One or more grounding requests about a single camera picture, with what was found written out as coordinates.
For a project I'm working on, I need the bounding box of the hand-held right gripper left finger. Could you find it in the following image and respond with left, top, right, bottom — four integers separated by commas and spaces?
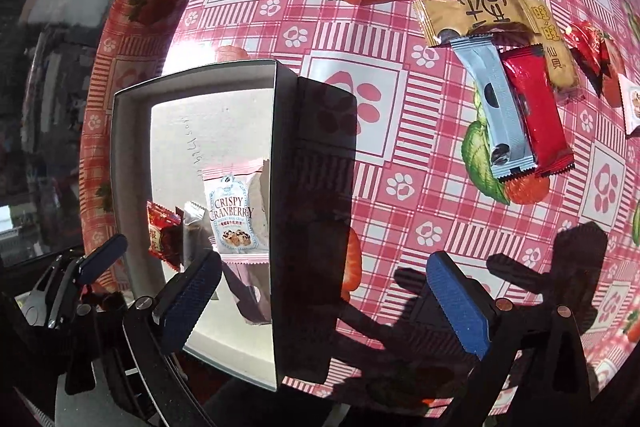
122, 249, 224, 427

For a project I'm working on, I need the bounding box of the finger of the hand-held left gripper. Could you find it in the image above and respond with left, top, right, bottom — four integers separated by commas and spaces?
75, 233, 129, 288

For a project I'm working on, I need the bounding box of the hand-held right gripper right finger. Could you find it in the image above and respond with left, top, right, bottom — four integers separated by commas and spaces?
426, 250, 640, 427

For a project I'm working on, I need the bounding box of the yellow rice cracker packet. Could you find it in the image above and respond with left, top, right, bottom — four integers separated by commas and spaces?
515, 0, 584, 102

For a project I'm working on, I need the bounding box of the dark red snack packet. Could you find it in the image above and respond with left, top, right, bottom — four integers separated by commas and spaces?
564, 21, 614, 98
146, 201, 185, 270

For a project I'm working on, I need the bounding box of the small silver snack packet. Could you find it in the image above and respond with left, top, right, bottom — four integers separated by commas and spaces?
181, 201, 217, 268

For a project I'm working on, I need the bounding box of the white snack packet blue label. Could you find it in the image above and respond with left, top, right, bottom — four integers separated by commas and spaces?
202, 159, 271, 265

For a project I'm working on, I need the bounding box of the pink strawberry printed tablecloth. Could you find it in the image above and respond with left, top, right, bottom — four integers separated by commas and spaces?
80, 0, 640, 408

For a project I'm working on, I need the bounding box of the red snack bar packet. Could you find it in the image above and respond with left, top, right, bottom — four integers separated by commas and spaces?
500, 44, 576, 178

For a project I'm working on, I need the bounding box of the grey snack bar packet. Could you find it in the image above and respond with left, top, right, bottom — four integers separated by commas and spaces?
452, 34, 537, 182

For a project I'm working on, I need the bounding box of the small white snack packet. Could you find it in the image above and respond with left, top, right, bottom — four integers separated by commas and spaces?
617, 74, 640, 138

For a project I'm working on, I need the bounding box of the tan snack packet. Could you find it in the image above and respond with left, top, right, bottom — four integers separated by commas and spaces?
412, 0, 536, 49

